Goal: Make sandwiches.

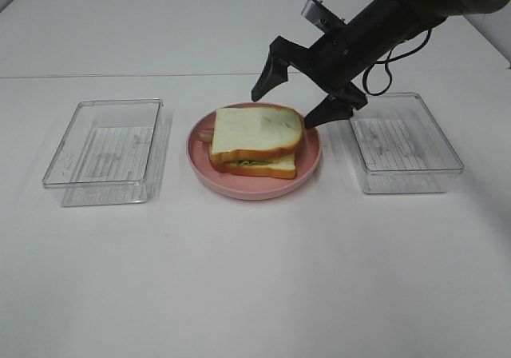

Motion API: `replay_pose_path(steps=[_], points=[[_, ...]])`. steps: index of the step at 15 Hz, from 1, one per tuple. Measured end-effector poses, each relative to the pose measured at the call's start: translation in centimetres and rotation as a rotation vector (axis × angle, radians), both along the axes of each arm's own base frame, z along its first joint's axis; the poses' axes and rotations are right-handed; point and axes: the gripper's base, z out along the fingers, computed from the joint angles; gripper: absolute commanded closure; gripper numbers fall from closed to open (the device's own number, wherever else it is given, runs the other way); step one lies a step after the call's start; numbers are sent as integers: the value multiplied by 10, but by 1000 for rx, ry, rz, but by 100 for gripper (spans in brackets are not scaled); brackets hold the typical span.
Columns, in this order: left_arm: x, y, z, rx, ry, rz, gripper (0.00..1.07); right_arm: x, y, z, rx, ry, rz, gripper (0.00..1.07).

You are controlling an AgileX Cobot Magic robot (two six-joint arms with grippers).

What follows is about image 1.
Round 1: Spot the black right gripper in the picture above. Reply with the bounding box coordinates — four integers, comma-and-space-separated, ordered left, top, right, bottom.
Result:
251, 0, 447, 129

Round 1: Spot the bread slice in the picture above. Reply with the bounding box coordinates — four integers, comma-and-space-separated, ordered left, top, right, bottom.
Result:
210, 105, 303, 165
209, 153, 297, 179

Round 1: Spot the green lettuce leaf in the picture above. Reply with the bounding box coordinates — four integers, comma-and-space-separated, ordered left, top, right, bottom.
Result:
224, 159, 275, 166

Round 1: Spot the bacon strip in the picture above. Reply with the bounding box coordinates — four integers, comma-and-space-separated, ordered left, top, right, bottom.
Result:
197, 129, 214, 143

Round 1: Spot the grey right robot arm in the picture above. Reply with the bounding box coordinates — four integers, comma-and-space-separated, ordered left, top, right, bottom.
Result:
251, 0, 510, 129

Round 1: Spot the pink round plate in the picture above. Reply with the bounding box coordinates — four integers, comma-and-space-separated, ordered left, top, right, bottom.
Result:
187, 103, 321, 201

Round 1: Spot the clear plastic tray right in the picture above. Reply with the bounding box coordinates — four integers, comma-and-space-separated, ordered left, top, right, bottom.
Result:
337, 92, 464, 195

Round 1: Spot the clear plastic tray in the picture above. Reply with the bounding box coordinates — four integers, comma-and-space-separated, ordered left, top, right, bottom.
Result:
42, 98, 168, 207
337, 92, 464, 195

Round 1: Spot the clear plastic tray left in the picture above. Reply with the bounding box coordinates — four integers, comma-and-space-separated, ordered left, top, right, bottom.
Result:
42, 98, 168, 207

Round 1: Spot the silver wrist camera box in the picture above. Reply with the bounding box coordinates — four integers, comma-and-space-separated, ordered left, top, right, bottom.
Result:
301, 0, 346, 33

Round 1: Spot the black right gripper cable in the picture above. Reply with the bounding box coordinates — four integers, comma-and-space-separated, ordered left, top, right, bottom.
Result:
362, 28, 433, 97

